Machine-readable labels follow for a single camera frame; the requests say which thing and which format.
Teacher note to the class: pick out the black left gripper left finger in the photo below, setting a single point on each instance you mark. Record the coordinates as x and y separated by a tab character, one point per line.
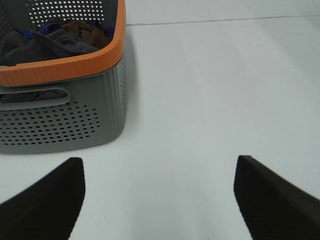
49	208

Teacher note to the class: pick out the brown towel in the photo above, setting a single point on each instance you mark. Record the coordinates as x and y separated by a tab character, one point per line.
91	32

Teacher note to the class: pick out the blue towel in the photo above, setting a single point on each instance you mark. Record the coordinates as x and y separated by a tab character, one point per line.
54	25

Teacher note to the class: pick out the grey basket with orange rim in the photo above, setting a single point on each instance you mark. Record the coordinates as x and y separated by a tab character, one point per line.
93	110

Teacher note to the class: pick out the dark grey towel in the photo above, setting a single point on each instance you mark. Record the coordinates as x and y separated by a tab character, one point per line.
17	49

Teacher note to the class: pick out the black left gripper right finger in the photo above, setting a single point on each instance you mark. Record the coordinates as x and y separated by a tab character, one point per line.
272	207

